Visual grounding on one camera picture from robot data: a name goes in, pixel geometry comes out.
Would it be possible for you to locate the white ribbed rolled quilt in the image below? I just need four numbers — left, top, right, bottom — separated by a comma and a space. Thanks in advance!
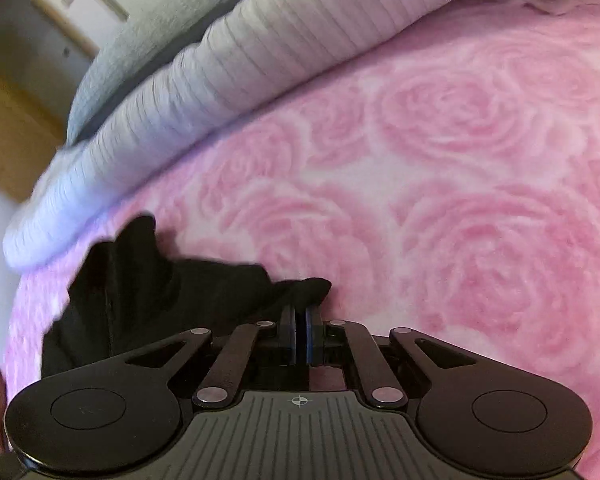
3, 0, 453, 271

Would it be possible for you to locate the pink rose bed blanket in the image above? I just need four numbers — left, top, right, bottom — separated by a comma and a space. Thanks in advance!
3, 0, 600, 479

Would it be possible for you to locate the light blue pillow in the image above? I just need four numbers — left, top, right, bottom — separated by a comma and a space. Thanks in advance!
66, 0, 242, 146

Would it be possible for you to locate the black zip fleece jacket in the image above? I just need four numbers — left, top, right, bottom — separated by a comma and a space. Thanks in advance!
41, 216, 332, 377

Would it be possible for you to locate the wooden door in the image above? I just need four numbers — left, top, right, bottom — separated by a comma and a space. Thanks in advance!
0, 74, 65, 203

